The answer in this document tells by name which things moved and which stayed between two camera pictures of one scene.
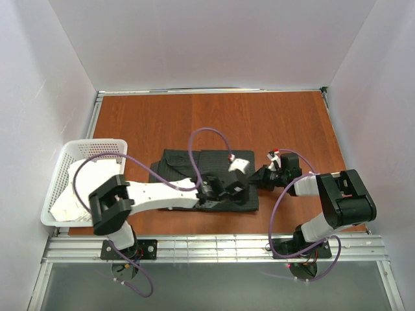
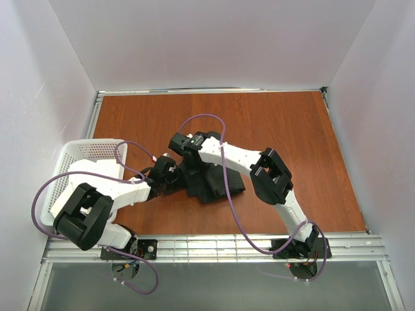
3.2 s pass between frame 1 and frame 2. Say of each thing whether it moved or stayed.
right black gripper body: moved
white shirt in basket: stayed
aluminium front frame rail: stayed
